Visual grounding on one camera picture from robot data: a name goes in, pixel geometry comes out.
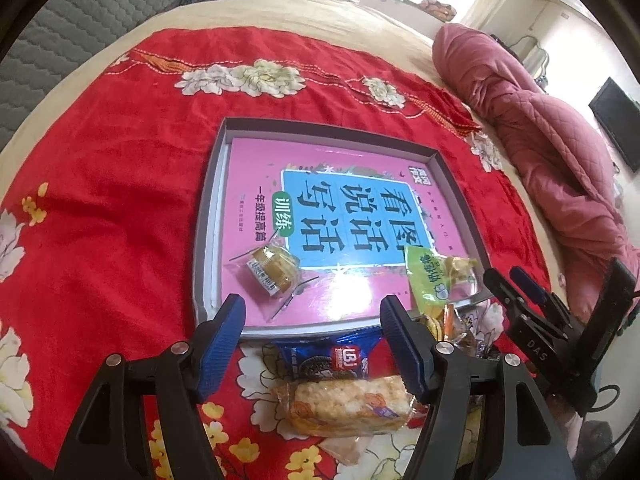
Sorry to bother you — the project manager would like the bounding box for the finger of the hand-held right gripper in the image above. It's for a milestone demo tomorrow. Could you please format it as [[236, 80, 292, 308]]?
[[510, 265, 562, 314], [483, 268, 525, 322]]

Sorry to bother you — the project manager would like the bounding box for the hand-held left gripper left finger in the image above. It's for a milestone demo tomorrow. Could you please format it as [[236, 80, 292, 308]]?
[[52, 292, 248, 480]]

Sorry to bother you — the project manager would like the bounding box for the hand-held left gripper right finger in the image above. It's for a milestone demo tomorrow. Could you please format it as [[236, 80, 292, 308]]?
[[379, 295, 577, 480]]

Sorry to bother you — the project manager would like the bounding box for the orange-top clear snack packet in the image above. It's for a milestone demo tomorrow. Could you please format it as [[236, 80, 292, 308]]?
[[420, 304, 464, 349]]

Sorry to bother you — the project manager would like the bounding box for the green snack packet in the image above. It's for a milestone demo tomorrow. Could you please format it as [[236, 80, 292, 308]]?
[[402, 244, 484, 314]]

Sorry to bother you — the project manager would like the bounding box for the rice cracker packet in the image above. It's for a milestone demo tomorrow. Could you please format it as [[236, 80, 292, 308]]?
[[270, 375, 426, 442]]

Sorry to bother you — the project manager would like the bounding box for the blue cookie packet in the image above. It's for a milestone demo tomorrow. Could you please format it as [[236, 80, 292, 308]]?
[[272, 325, 389, 387]]

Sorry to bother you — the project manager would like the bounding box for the grey shallow box tray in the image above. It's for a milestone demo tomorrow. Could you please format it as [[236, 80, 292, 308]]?
[[192, 117, 494, 342]]

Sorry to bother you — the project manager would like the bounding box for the clear packet of yellow cake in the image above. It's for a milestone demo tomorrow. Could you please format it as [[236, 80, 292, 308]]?
[[222, 241, 321, 319]]

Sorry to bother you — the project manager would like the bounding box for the pink quilted duvet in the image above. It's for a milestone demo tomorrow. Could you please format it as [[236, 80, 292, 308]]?
[[432, 22, 640, 322]]

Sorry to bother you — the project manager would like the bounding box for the pink and blue book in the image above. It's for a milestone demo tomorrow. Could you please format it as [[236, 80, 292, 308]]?
[[210, 135, 472, 329]]

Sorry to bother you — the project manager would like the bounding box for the red floral blanket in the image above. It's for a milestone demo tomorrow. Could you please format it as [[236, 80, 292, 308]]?
[[0, 27, 551, 480]]

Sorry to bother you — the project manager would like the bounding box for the black television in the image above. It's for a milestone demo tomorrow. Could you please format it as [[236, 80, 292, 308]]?
[[588, 77, 640, 174]]

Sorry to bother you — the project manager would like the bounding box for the colourful cloth on windowsill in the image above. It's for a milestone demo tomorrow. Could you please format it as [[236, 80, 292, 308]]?
[[419, 0, 459, 24]]

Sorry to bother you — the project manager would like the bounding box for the beige bed sheet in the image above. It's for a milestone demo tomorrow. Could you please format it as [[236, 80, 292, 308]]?
[[0, 0, 601, 341]]

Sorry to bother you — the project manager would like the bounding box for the grey quilted headboard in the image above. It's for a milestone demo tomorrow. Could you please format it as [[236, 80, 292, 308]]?
[[0, 0, 226, 147]]

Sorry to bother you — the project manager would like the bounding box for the black cable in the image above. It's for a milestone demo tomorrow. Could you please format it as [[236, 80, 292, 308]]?
[[585, 385, 632, 458]]

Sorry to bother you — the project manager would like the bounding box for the metal frame chair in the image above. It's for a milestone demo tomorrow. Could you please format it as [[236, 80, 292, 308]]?
[[509, 34, 549, 87]]

